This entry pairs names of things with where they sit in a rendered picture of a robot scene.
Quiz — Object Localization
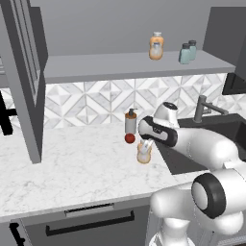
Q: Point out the black cupboard handle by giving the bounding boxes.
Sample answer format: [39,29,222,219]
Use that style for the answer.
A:
[8,222,26,246]

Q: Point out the teal shaker with dark lid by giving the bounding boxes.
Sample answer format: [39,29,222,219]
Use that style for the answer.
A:
[187,39,198,62]
[178,42,192,65]

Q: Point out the grey sink tap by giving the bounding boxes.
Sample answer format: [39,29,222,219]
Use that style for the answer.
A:
[193,94,230,124]

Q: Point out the black dishwasher handle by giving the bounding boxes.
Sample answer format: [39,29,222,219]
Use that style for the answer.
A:
[44,209,135,237]

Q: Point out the black object beside cabinet door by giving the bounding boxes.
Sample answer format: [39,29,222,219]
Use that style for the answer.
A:
[0,91,17,136]

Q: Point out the dark grey open cabinet door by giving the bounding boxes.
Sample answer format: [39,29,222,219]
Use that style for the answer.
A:
[202,6,246,74]

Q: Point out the grey cabinet shelf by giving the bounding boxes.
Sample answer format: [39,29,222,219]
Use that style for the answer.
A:
[42,49,237,86]

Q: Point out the red round fruit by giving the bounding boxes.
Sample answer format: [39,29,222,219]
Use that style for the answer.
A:
[124,133,136,145]

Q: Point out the black appliance under cabinet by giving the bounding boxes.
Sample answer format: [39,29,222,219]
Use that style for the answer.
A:
[222,72,246,96]

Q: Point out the black sink basin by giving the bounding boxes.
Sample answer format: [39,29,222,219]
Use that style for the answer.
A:
[156,112,246,176]

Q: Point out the dark grey dishwasher door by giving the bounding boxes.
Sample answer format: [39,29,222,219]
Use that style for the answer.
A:
[18,197,152,246]

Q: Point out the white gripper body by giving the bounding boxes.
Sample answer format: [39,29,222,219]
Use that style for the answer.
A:
[140,139,154,153]

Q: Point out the grey soap dispenser brown pump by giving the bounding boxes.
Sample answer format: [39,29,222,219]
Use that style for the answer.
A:
[124,108,139,135]

